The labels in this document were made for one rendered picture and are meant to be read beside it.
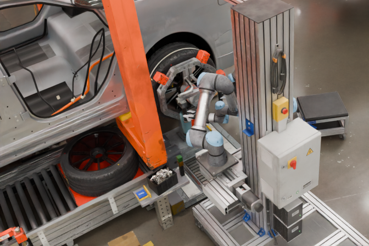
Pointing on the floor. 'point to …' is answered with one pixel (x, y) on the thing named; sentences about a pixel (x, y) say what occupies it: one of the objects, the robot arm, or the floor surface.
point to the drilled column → (163, 212)
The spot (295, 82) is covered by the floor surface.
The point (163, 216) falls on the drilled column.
